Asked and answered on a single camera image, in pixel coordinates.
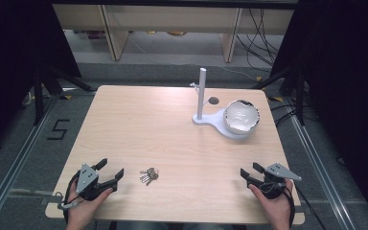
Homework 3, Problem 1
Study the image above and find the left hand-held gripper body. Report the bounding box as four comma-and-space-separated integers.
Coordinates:
75, 163, 105, 202

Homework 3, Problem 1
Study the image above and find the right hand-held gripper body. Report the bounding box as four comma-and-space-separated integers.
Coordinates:
256, 162, 303, 200

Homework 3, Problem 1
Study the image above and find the person's right hand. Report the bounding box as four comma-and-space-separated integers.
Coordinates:
247, 178, 294, 230

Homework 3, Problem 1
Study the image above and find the person's left hand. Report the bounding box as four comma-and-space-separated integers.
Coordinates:
66, 182, 114, 230

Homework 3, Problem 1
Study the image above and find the bunch of metal keys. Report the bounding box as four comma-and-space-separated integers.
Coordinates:
139, 167, 160, 187

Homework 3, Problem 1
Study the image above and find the white bowl with dark rim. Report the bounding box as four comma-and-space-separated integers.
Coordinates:
223, 99, 261, 136

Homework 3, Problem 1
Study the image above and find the white stand with pole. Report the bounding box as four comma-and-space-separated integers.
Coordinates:
189, 67, 257, 141

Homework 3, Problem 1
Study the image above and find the black tripod stand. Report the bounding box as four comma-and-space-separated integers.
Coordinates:
32, 62, 98, 127
251, 62, 310, 127

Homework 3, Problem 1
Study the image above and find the beige wooden cabinet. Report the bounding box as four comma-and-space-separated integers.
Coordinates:
52, 3, 295, 64

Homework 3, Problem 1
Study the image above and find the left hand-held gripper cable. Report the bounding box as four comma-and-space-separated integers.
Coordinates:
55, 170, 81, 224

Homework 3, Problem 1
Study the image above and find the hand-held gripper cable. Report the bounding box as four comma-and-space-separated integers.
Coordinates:
55, 170, 81, 224
282, 183, 328, 230

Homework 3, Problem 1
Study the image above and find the right hand-held gripper cable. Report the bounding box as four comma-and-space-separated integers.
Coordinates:
282, 183, 328, 230

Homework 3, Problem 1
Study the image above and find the aluminium floor rail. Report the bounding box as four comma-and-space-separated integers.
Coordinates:
0, 95, 60, 230
287, 111, 357, 230

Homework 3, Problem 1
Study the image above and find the bundle of black cables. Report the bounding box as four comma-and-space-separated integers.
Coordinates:
235, 8, 286, 72

